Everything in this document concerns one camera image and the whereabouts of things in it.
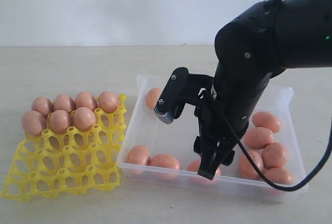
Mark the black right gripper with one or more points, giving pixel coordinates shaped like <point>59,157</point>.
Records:
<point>216,140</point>

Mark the brown egg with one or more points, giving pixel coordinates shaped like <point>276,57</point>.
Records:
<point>42,105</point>
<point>64,102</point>
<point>33,123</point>
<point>258,138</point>
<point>165,161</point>
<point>152,97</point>
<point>60,121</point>
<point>274,155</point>
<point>86,99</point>
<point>267,120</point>
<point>139,155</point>
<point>84,118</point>
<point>279,175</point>
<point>246,170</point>
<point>194,166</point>
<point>109,101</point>

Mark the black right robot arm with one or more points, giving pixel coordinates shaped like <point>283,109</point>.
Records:
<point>259,44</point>

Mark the clear plastic bin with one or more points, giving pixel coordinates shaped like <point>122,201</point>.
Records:
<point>178,137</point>

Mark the yellow plastic egg tray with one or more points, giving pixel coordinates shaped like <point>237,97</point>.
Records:
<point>72,162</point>

